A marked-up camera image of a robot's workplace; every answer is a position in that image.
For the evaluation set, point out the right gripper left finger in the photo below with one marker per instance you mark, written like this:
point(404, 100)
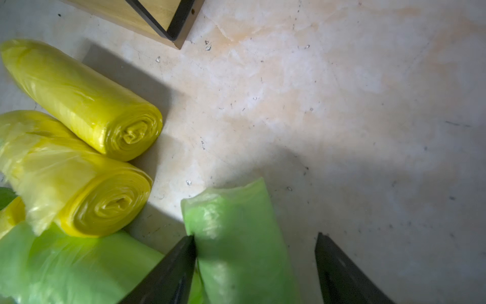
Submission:
point(170, 281)

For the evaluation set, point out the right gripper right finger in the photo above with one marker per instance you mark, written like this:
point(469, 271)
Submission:
point(341, 280)

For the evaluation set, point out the green roll diagonal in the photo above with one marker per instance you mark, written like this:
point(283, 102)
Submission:
point(241, 254)

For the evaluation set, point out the green roll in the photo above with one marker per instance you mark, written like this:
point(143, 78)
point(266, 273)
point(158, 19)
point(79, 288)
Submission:
point(57, 268)

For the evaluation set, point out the wooden three-tier shelf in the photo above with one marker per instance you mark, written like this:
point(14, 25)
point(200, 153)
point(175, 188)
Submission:
point(168, 22)

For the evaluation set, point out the yellow roll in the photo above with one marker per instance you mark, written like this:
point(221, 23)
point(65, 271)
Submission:
point(107, 116)
point(64, 182)

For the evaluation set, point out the yellow roll top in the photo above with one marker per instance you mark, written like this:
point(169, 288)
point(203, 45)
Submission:
point(107, 116)

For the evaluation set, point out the yellow roll diagonal middle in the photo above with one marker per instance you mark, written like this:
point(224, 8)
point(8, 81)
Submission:
point(14, 213)

